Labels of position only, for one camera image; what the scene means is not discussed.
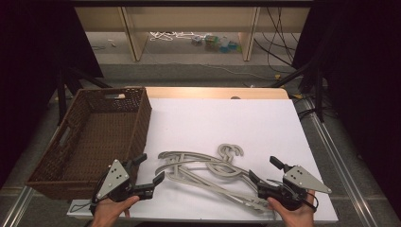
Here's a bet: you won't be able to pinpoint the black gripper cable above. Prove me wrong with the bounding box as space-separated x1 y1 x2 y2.
302 191 320 212
69 171 110 216

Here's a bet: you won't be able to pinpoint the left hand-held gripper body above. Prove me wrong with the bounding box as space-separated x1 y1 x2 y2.
93 159 155 203

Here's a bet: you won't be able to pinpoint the person's left hand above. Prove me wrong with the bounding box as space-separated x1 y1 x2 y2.
91 195 141 227

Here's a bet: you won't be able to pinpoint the black stand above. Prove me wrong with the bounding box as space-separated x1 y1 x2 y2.
270 60 326 124
56 65 113 127

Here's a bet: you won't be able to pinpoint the person's right hand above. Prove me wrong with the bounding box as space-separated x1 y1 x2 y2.
267 189 317 227

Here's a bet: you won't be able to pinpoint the white floor cable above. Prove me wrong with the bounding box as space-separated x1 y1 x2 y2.
176 61 276 81

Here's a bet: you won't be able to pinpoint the grey plastic hanger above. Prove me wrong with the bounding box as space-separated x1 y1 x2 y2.
154 145 272 213
157 143 275 216

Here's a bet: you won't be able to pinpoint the pile of white wire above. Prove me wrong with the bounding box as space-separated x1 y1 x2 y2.
148 30 197 43

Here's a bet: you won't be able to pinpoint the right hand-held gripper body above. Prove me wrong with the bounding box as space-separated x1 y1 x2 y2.
256 164 333 212

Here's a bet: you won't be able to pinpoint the black curtain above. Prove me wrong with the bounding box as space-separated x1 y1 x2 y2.
292 0 401 219
0 0 104 190

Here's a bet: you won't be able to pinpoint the brown woven basket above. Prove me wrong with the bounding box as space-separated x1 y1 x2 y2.
26 86 153 201

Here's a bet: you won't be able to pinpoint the wooden shelf unit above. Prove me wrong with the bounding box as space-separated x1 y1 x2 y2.
75 6 312 62

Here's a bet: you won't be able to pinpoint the colourful toys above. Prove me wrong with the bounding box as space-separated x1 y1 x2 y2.
191 33 243 55

